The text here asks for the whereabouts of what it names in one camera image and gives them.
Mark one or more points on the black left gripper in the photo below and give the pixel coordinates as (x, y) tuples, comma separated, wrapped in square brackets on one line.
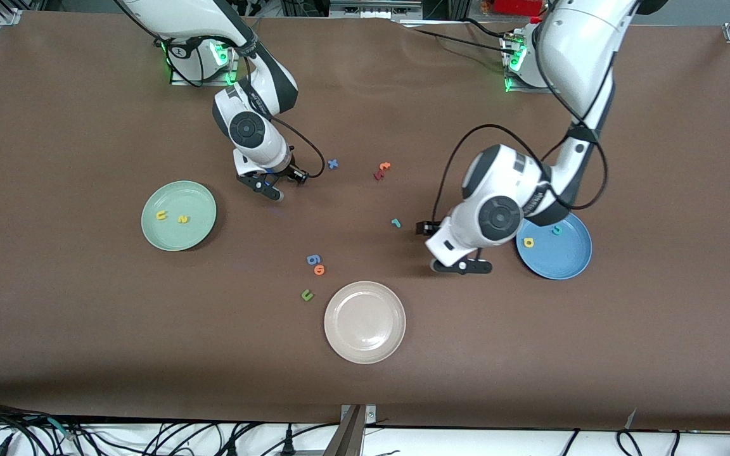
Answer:
[(429, 227)]

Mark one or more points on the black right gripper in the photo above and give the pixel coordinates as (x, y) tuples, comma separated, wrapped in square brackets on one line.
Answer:
[(294, 171)]

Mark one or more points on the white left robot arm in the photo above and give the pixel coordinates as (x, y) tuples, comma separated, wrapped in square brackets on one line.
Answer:
[(580, 38)]

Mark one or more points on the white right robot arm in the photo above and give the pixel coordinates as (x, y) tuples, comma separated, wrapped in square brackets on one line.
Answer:
[(187, 12)]

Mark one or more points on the blue number six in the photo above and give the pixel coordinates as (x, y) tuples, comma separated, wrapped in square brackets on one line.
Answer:
[(312, 258)]

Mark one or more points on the beige plate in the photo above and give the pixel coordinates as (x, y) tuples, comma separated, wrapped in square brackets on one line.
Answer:
[(365, 323)]

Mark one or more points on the green plate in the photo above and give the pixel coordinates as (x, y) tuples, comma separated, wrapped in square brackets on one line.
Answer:
[(178, 237)]

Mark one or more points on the blue plate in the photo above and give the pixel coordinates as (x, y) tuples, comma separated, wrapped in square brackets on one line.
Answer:
[(561, 259)]

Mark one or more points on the brown table cover sheet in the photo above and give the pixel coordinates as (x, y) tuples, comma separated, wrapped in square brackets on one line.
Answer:
[(365, 386)]

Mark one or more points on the grey device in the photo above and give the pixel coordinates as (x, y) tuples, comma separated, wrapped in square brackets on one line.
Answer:
[(374, 9)]

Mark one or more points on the red box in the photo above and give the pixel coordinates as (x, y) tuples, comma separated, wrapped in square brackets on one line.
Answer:
[(517, 6)]

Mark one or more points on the black power plug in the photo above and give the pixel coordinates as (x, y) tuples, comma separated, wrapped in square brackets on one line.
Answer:
[(288, 443), (232, 446)]

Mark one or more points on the white tape tag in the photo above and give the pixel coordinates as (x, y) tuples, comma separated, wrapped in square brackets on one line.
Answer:
[(632, 419)]

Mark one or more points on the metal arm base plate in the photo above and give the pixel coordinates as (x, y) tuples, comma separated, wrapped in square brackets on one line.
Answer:
[(213, 82), (517, 90)]

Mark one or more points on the metal table bracket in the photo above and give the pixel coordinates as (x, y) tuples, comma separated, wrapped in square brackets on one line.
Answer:
[(352, 437)]

